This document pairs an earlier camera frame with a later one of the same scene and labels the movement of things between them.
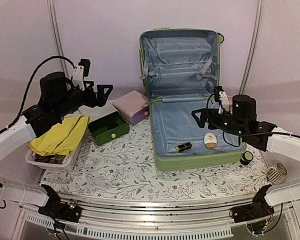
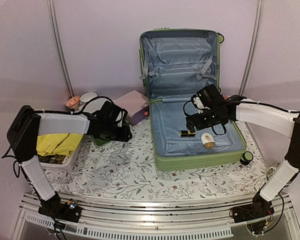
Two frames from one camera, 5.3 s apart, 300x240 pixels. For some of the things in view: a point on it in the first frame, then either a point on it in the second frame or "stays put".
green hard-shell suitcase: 180,68 stays put
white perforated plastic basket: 57,162 -> 45,127
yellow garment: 63,139 stays put
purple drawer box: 133,105 stays put
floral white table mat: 125,169 stays put
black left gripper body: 67,103 -> 111,133
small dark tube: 183,147 -> 185,133
